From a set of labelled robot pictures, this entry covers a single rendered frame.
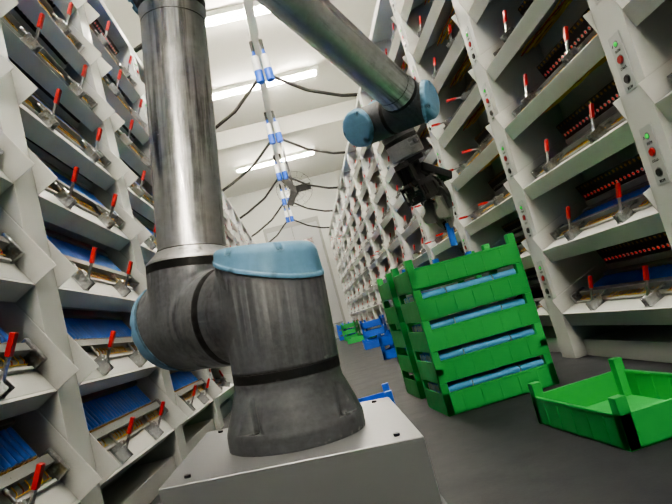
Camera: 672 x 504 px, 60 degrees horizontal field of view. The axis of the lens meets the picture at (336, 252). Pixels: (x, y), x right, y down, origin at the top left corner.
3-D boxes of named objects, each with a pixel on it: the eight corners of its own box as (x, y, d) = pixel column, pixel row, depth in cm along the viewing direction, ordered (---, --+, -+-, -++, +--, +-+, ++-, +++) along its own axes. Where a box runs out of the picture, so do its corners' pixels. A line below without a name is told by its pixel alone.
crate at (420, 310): (421, 322, 146) (412, 291, 147) (405, 323, 166) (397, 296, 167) (531, 291, 150) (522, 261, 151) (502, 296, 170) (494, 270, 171)
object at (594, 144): (641, 137, 122) (599, 87, 123) (531, 200, 182) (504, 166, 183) (711, 83, 124) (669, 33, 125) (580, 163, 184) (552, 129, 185)
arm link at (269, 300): (287, 371, 71) (262, 230, 72) (200, 379, 81) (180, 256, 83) (360, 349, 83) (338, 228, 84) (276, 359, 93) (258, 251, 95)
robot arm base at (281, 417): (230, 467, 69) (216, 384, 70) (228, 437, 88) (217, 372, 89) (381, 431, 73) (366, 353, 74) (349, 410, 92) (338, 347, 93)
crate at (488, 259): (412, 291, 147) (404, 261, 148) (397, 296, 167) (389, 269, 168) (522, 261, 151) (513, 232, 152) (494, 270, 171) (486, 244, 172)
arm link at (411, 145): (400, 144, 159) (425, 129, 151) (409, 160, 159) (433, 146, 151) (379, 153, 153) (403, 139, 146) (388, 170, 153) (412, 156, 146)
